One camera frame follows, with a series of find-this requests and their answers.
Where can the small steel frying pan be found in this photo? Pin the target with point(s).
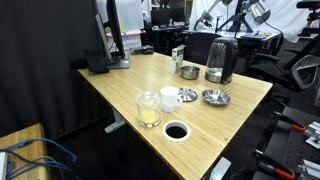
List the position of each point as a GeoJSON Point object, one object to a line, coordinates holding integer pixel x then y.
{"type": "Point", "coordinates": [216, 97]}

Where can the white plastic mug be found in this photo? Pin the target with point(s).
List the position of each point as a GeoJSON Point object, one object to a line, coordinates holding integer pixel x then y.
{"type": "Point", "coordinates": [170, 100]}

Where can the glass jar with yellow contents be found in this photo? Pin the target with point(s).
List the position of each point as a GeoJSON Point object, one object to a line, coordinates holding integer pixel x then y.
{"type": "Point", "coordinates": [149, 109]}

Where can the small steel pot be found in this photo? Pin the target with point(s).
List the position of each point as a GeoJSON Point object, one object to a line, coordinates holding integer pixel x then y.
{"type": "Point", "coordinates": [190, 72]}

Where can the green white carton box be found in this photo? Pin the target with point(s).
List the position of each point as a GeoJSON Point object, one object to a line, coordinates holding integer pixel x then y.
{"type": "Point", "coordinates": [177, 59]}

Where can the black computer monitor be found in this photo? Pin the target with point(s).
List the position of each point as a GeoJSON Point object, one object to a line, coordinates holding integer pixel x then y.
{"type": "Point", "coordinates": [118, 59]}

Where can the pink white storage box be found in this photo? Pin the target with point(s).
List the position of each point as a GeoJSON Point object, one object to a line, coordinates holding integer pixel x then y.
{"type": "Point", "coordinates": [130, 39]}

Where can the glass electric kettle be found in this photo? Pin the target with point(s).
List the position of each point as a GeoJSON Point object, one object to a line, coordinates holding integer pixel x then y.
{"type": "Point", "coordinates": [221, 60]}

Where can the black keyboard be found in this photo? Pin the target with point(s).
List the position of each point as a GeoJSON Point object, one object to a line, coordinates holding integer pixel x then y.
{"type": "Point", "coordinates": [96, 63]}

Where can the background studio lamp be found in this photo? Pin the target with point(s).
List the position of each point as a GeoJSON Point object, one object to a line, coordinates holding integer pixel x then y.
{"type": "Point", "coordinates": [259, 13]}

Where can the small wooden side table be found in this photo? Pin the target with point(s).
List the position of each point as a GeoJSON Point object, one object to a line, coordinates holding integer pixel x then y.
{"type": "Point", "coordinates": [30, 151]}

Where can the grey mesh office chair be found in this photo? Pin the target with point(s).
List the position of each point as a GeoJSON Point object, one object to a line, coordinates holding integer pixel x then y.
{"type": "Point", "coordinates": [305, 70]}

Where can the white desk cable grommet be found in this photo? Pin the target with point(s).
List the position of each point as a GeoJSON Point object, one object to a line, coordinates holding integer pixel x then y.
{"type": "Point", "coordinates": [176, 131]}

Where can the orange handled clamp lower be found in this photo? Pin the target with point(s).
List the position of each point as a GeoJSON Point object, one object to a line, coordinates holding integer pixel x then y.
{"type": "Point", "coordinates": [273, 167]}

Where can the orange handled clamp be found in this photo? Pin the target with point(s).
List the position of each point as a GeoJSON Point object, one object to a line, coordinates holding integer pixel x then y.
{"type": "Point", "coordinates": [294, 125]}
{"type": "Point", "coordinates": [273, 167]}

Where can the orange handled clamp upper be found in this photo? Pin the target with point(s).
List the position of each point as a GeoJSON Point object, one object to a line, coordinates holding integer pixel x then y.
{"type": "Point", "coordinates": [294, 125]}

